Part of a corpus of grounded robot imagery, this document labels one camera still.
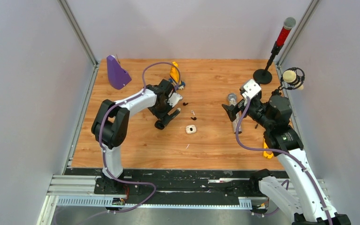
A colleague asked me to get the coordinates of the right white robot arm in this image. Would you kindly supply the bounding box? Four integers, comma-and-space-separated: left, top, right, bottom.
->
222, 95, 351, 225

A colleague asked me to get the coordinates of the glitter silver microphone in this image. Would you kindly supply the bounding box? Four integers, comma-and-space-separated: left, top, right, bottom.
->
227, 93, 239, 133

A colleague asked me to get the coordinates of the red microphone on stand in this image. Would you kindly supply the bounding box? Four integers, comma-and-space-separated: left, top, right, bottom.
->
253, 17, 296, 84

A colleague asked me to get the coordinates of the black earbud charging case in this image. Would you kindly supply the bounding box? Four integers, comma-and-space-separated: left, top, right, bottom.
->
154, 120, 165, 130

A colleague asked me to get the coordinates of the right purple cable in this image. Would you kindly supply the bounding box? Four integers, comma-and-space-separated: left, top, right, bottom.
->
236, 97, 334, 225

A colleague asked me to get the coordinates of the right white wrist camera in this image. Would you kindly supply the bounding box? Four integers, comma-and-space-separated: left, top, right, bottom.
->
240, 79, 261, 99

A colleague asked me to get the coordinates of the purple plastic wedge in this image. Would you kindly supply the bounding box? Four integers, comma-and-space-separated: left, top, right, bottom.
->
106, 55, 132, 90

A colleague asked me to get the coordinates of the yellow plastic handle tool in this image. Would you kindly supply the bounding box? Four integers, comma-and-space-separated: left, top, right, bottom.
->
262, 141, 274, 159

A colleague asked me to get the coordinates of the beige microphone shock mount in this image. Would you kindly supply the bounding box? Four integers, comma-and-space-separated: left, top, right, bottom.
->
272, 67, 306, 95

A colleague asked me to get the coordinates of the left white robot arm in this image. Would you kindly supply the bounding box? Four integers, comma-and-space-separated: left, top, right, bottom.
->
91, 79, 183, 194

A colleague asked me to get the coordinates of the yellow blue toy car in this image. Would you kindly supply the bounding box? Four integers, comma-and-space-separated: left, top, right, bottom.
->
169, 61, 185, 90

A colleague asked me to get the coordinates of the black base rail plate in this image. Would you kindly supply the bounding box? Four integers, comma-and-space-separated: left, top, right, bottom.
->
64, 168, 267, 205

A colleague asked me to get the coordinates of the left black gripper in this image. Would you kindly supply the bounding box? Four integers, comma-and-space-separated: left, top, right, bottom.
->
148, 98, 180, 127

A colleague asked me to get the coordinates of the white earbud charging case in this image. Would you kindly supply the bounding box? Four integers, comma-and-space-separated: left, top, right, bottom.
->
185, 125, 197, 134

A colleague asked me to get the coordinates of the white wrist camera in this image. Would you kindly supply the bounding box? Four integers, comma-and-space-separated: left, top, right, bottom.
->
240, 79, 261, 99
168, 92, 183, 107

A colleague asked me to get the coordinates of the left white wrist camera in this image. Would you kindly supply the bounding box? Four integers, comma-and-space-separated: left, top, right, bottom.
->
168, 92, 183, 107

